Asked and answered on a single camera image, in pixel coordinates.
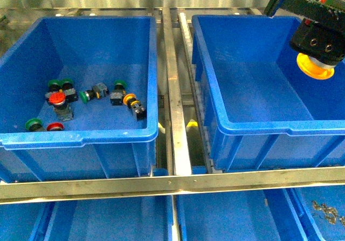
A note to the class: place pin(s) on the steel rack centre divider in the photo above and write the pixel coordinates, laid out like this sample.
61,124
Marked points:
179,143

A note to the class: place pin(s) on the blue empty target bin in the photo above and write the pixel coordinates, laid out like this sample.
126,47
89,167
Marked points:
260,110

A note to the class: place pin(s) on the blue source bin with buttons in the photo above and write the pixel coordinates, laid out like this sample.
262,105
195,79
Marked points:
102,140

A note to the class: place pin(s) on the lower blue bin with parts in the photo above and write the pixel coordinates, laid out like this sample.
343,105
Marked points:
313,222

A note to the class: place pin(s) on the green push button back left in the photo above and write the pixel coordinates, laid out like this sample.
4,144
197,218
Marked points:
54,85

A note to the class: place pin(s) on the yellow flat push button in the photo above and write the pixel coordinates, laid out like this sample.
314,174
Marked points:
135,106

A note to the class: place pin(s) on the green push button right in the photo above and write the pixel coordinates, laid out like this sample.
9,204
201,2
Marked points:
118,93

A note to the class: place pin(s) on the red flat push button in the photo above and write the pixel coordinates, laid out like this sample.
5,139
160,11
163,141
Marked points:
55,126

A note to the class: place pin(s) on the lower blue bin centre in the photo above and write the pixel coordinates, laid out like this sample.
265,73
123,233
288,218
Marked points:
242,215

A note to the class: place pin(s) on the lower blue bin far left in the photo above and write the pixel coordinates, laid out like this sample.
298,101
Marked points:
26,221

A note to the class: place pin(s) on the red mushroom push button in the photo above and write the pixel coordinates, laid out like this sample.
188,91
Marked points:
61,107

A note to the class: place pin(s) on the yellow mushroom push button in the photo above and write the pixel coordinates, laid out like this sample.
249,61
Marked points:
320,49

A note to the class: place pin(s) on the green push button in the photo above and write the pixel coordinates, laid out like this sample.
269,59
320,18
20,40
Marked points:
54,85
118,93
34,125
68,89
98,91

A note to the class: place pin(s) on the green push button centre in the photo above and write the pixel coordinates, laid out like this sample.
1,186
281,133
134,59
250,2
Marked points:
98,91

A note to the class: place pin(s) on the steel rack front rail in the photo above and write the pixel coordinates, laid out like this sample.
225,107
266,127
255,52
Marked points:
169,185

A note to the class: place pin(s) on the white roller track strip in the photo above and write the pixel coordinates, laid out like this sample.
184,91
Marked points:
196,93

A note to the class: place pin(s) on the small dark metal parts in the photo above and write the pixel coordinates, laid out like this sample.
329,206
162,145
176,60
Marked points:
331,214

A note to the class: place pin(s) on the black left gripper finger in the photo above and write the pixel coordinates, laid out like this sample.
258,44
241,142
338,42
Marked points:
328,16

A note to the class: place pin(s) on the green push button front left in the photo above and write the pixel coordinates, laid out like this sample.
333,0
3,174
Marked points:
34,125

